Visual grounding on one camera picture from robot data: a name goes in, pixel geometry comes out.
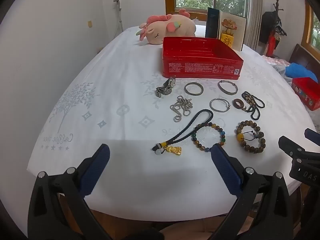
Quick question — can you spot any black cord gold pendant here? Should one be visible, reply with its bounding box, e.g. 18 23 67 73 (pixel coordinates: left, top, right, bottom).
152 109 214 155

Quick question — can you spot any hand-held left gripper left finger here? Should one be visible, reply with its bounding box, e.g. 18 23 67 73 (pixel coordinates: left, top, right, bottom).
27 144 113 240

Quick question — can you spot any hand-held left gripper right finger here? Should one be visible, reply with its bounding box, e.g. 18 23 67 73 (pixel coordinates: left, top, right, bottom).
209 144 294 240

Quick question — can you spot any white patterned tablecloth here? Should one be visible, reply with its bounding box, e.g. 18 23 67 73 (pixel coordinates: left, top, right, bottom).
26 25 317 223

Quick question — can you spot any white curtain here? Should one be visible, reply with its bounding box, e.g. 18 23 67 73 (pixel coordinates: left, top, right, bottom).
246 0 264 50

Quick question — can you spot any multicolour bead bracelet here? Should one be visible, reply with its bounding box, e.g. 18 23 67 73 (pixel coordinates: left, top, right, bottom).
191 122 226 153

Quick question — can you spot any red fire extinguisher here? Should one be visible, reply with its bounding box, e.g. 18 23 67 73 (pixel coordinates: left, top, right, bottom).
265 29 280 57

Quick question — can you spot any dark oval metal bangle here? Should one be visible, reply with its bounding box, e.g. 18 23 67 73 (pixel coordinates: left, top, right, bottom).
217 80 238 95

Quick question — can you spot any pink plush toy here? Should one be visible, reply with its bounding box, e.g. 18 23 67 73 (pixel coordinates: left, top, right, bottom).
136 8 198 46

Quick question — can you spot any beige cartoon card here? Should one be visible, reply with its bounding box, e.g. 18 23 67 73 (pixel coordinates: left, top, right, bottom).
217 11 247 52

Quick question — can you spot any silver chain necklace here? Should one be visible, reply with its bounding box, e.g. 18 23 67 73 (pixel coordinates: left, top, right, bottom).
170 95 193 123

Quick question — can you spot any blue cloth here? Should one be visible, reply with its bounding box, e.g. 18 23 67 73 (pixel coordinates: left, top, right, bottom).
285 63 318 83

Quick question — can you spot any small red printed box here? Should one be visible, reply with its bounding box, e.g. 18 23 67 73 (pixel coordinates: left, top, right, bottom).
291 77 320 111

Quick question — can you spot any pink patterned cloth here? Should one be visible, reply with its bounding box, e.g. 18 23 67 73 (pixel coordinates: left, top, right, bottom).
261 54 292 67

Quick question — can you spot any wooden ring pendant black cord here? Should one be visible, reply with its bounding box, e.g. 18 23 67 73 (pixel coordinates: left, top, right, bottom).
232 91 265 120

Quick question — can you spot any brown bead bracelet yellow bead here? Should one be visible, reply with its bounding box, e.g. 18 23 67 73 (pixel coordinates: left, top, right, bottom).
235 120 266 154

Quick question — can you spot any dark wooden headboard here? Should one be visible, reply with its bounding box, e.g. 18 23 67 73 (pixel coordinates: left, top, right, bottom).
289 44 320 77

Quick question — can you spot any dark round metal bangle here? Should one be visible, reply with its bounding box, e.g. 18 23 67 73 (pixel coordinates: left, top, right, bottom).
184 82 204 96

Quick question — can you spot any red tin box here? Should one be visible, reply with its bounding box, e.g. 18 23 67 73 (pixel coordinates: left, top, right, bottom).
161 36 244 80

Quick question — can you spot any thin silver bangle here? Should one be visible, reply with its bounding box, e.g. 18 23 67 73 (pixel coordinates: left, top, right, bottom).
209 98 231 112

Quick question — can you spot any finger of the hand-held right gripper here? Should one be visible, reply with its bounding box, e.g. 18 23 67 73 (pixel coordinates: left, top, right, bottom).
278 135 307 159
304 128 320 146

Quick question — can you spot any dark blue book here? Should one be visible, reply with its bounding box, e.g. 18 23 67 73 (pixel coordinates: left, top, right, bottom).
205 7 220 39

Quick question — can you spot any small wooden framed window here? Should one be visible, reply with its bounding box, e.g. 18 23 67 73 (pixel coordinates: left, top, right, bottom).
301 0 320 55

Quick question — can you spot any metal wristwatch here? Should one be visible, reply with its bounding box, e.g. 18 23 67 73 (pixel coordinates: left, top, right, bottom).
155 77 176 97

